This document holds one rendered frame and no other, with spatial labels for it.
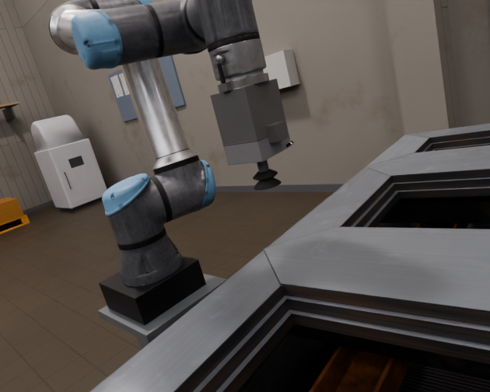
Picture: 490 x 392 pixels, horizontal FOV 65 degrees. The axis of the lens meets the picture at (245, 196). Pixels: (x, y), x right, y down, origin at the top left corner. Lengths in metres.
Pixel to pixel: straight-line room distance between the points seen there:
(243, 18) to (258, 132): 0.15
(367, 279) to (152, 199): 0.56
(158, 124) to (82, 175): 5.92
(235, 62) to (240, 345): 0.35
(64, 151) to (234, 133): 6.27
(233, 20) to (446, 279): 0.40
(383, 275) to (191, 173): 0.57
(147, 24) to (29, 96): 8.06
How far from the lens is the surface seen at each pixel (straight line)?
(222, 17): 0.55
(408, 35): 2.99
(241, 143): 0.55
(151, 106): 0.95
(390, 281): 0.48
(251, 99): 0.53
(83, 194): 6.84
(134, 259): 0.93
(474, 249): 0.54
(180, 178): 0.92
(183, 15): 0.63
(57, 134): 6.90
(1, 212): 7.18
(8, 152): 8.38
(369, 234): 0.60
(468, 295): 0.45
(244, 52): 0.55
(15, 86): 8.61
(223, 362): 0.44
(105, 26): 0.59
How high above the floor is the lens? 1.10
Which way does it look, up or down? 14 degrees down
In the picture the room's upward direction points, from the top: 15 degrees counter-clockwise
